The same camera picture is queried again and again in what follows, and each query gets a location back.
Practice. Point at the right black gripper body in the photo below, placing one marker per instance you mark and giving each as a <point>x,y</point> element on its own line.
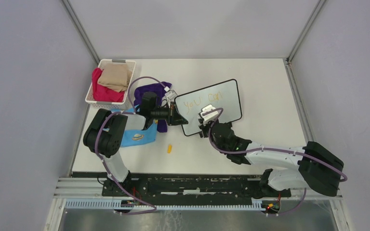
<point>205,128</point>

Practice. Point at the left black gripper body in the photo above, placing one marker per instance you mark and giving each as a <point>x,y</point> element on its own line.
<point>164,113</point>

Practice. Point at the black framed whiteboard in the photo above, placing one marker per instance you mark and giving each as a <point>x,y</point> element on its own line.
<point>221,95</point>

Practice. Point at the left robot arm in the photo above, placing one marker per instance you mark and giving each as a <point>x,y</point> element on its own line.
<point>108,131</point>

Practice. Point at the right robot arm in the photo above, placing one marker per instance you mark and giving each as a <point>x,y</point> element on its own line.
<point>312,166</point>

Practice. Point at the purple cloth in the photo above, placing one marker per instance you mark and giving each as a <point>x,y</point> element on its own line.
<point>162,126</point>

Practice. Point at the blue patterned cloth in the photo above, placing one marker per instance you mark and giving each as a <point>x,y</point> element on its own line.
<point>133,136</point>

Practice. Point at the beige cloth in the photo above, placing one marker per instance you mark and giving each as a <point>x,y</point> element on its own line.
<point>115,77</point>

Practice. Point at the red cloth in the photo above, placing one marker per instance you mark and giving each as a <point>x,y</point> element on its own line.
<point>104,94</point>

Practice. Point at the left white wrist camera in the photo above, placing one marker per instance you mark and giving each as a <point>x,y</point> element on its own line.
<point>170,96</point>

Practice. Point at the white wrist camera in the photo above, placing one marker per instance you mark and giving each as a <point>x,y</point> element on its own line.
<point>170,96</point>
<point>208,113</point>

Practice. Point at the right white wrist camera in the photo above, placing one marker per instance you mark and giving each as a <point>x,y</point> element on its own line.
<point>208,113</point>

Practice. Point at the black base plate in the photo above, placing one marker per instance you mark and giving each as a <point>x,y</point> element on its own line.
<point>194,189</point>

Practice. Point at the white slotted cable duct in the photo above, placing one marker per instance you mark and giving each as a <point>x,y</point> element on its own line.
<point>122,204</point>

